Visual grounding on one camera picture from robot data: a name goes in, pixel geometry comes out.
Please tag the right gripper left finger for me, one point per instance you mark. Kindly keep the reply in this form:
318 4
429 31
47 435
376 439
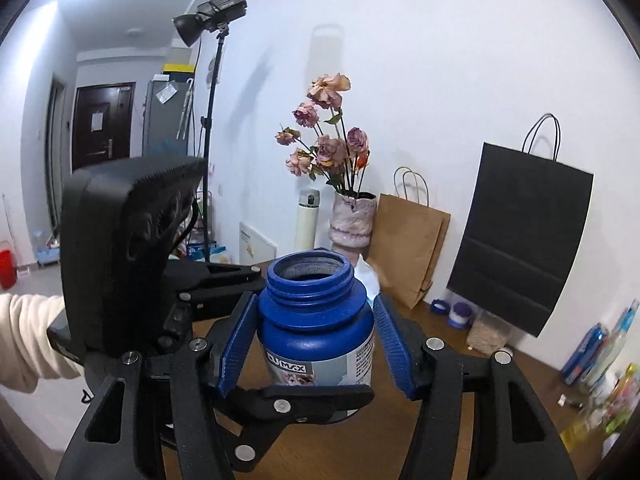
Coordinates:
204 365

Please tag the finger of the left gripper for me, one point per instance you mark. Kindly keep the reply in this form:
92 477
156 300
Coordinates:
263 414
212 286

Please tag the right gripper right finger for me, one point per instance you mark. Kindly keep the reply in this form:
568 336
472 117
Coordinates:
429 372

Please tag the blue supplement bottle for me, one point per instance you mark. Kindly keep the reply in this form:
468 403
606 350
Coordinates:
316 324

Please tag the person's beige sleeve forearm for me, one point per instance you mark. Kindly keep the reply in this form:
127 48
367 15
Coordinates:
25 350

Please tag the purple white small jar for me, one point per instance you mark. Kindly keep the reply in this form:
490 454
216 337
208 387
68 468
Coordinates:
460 315

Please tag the clear container with grains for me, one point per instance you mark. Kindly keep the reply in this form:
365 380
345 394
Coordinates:
488 333

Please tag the dark brown door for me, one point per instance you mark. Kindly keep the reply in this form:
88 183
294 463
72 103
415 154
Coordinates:
102 123

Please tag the grey refrigerator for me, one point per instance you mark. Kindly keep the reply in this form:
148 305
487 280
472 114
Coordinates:
167 117

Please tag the blue tissue pack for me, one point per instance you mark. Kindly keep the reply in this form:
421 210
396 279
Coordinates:
369 278

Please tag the white thermos bottle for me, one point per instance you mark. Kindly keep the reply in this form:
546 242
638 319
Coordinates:
307 219

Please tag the brown paper bag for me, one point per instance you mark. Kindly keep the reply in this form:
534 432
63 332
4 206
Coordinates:
407 238

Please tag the blue soda can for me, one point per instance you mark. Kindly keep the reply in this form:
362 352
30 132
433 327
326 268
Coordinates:
583 355

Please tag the pink ceramic vase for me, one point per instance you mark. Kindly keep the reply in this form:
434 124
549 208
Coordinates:
351 224

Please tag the black paper bag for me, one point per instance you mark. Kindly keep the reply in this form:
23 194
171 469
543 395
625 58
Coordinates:
523 231

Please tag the clear glass soda bottle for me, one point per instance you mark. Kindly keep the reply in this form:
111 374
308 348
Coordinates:
613 346

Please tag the snack packets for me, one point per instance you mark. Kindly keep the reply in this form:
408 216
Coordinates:
611 411

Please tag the dried pink flowers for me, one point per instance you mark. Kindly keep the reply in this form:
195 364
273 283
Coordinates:
323 146

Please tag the studio light on stand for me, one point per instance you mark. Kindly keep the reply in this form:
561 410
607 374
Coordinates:
210 16

